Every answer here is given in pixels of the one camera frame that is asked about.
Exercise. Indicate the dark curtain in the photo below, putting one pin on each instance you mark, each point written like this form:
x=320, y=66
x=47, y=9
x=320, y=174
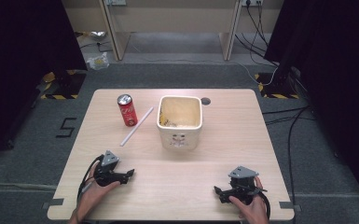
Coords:
x=338, y=77
x=18, y=62

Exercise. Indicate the wall power outlet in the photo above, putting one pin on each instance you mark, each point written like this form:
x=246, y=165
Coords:
x=115, y=2
x=252, y=2

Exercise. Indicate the silver foil wrapper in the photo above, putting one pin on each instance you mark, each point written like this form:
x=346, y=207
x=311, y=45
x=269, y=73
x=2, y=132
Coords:
x=97, y=34

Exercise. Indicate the cream square waste bin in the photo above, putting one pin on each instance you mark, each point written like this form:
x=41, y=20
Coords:
x=180, y=140

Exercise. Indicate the white drinking straw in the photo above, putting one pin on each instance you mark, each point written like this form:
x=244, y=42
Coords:
x=136, y=126

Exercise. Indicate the dark round table grommet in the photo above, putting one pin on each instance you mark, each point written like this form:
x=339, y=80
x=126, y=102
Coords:
x=205, y=101

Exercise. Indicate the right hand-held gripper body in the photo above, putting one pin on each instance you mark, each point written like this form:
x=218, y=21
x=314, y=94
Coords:
x=241, y=186

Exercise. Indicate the black stand base striped tape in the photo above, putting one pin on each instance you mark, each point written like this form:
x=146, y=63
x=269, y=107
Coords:
x=70, y=85
x=276, y=88

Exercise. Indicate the person's right hand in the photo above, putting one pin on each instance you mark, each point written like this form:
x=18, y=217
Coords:
x=255, y=211

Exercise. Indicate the red soda can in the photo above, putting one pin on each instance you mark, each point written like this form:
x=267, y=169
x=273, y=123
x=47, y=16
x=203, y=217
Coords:
x=128, y=112

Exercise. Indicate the wooden desk frame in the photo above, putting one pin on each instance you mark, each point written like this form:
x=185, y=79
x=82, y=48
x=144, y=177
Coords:
x=118, y=37

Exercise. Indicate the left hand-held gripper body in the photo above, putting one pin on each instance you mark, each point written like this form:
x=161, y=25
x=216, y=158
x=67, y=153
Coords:
x=106, y=174

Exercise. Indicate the clear plastic bag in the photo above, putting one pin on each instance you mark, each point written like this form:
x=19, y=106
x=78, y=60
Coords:
x=98, y=61

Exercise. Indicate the person's left hand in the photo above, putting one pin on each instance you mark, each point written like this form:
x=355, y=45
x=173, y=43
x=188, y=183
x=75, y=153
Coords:
x=90, y=197

